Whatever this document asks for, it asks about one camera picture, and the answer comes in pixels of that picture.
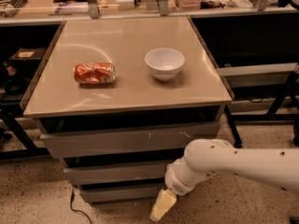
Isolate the long wooden workbench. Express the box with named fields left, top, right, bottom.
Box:
left=0, top=0, right=299, bottom=25

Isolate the black box with label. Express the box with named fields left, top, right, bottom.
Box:
left=9, top=48, right=47, bottom=62

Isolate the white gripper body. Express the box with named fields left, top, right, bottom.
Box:
left=164, top=158, right=215, bottom=196

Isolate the white bowl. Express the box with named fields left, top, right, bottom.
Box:
left=145, top=48, right=185, bottom=81

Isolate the grey bottom drawer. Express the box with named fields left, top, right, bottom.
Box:
left=80, top=184, right=164, bottom=203

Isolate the black power cable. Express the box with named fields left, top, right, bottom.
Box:
left=69, top=189, right=93, bottom=224

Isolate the grey top drawer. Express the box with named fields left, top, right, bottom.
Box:
left=41, top=121, right=220, bottom=159

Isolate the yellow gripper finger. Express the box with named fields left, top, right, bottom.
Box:
left=149, top=189, right=177, bottom=221

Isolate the grey drawer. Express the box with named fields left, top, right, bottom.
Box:
left=80, top=184, right=164, bottom=203
left=41, top=121, right=220, bottom=159
left=64, top=160, right=172, bottom=185

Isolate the crushed orange soda can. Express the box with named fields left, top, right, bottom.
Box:
left=74, top=63, right=116, bottom=85

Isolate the grey drawer cabinet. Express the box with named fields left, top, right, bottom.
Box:
left=24, top=17, right=232, bottom=191

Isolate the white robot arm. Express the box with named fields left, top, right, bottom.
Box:
left=149, top=139, right=299, bottom=221

